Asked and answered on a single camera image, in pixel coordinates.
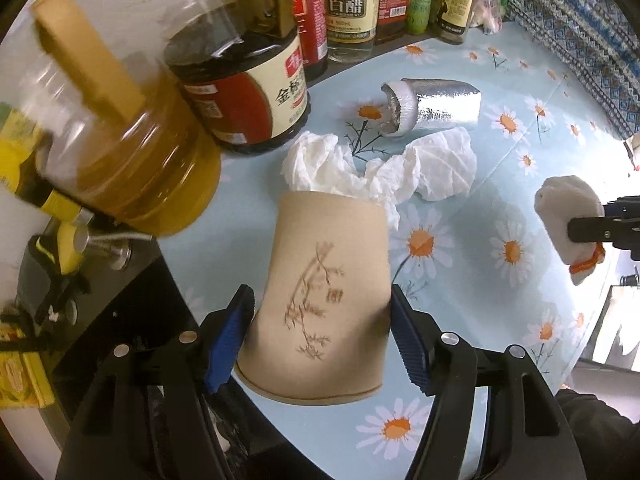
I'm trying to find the white bag with orange tie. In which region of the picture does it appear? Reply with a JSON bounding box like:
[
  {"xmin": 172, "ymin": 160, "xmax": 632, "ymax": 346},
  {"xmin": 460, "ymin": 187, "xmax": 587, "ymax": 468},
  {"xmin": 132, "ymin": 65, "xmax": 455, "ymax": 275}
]
[{"xmin": 532, "ymin": 174, "xmax": 608, "ymax": 287}]

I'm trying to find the white tissue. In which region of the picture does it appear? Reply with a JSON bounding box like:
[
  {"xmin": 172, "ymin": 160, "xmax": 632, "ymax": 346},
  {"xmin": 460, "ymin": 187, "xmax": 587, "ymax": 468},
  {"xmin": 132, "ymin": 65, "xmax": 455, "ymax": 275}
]
[
  {"xmin": 281, "ymin": 131, "xmax": 399, "ymax": 231},
  {"xmin": 366, "ymin": 127, "xmax": 477, "ymax": 205}
]

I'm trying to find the brown paper cup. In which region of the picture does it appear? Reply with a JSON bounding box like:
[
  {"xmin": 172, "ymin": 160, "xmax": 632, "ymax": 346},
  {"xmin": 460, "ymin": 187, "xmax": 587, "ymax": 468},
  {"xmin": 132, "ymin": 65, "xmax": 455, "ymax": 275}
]
[{"xmin": 235, "ymin": 192, "xmax": 392, "ymax": 405}]

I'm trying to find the silver foil insulated bag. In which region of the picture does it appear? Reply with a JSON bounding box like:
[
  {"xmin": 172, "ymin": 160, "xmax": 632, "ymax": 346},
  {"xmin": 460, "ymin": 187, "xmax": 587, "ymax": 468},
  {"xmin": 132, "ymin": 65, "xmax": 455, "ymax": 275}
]
[{"xmin": 381, "ymin": 78, "xmax": 483, "ymax": 138}]

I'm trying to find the yellow seasoning box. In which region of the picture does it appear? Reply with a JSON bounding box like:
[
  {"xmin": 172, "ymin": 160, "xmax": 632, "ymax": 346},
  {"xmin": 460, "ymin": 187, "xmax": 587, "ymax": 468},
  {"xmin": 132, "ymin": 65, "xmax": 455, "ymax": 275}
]
[{"xmin": 0, "ymin": 324, "xmax": 55, "ymax": 410}]

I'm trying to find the patterned blue curtain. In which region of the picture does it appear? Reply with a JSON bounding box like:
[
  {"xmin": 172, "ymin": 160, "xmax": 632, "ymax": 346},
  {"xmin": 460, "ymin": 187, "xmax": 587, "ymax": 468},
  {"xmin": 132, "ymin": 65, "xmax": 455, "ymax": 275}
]
[{"xmin": 508, "ymin": 0, "xmax": 639, "ymax": 140}]

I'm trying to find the small dark oil bottle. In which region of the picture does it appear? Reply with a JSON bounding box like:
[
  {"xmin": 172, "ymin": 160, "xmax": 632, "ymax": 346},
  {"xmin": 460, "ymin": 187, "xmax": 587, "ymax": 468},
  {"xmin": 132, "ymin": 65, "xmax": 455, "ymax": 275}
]
[{"xmin": 436, "ymin": 0, "xmax": 474, "ymax": 44}]

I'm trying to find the large cooking oil jug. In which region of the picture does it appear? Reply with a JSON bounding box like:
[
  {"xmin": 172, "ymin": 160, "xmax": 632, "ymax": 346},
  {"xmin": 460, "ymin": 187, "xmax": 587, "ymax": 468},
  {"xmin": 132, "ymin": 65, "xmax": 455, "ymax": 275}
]
[{"xmin": 21, "ymin": 0, "xmax": 221, "ymax": 237}]

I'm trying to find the dark soy sauce jug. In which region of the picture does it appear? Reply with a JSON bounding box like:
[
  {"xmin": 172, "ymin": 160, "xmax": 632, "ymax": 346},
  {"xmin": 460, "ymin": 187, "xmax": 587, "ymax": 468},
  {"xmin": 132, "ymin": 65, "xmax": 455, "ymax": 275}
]
[{"xmin": 162, "ymin": 0, "xmax": 310, "ymax": 154}]

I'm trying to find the white vinegar bottle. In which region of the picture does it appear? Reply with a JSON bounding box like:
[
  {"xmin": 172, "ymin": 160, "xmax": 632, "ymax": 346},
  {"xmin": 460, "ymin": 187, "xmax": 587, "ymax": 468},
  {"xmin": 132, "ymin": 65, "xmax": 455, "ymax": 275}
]
[{"xmin": 324, "ymin": 0, "xmax": 380, "ymax": 64}]

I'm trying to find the red label sauce bottle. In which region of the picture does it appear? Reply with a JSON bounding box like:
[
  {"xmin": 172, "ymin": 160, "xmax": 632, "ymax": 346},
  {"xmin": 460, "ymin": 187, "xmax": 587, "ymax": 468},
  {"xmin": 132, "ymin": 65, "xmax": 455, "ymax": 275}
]
[{"xmin": 293, "ymin": 0, "xmax": 328, "ymax": 81}]

